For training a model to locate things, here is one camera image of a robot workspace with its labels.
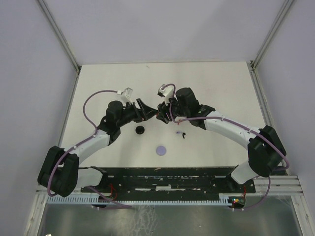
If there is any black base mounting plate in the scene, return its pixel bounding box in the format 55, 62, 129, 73
94, 167, 256, 201

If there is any left aluminium frame post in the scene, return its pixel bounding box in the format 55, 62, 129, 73
36, 0, 81, 72

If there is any white slotted cable duct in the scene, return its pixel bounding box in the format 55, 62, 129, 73
46, 192, 234, 206

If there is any aluminium frame post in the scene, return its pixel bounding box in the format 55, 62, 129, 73
36, 0, 81, 72
251, 0, 296, 71

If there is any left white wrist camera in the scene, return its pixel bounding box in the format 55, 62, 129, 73
116, 88, 133, 104

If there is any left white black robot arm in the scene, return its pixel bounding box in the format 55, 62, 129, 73
37, 98, 158, 197

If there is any controller board with leds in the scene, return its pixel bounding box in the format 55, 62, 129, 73
231, 197, 246, 208

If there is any aluminium front rail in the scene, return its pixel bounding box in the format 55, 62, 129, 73
34, 174, 304, 197

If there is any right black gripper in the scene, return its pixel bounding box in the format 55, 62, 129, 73
157, 93, 189, 124

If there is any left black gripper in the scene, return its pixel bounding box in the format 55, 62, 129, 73
117, 98, 158, 127

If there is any right aluminium frame post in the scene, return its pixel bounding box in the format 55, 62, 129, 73
251, 0, 296, 71

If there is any black charging case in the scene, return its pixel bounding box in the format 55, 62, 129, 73
135, 125, 145, 135

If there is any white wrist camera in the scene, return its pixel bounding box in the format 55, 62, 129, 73
116, 88, 133, 104
157, 84, 176, 105

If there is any purple charging case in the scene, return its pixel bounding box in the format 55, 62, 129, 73
156, 146, 167, 156

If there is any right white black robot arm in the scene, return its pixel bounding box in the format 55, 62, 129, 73
157, 84, 289, 192

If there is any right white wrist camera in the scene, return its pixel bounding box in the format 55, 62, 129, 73
157, 84, 176, 105

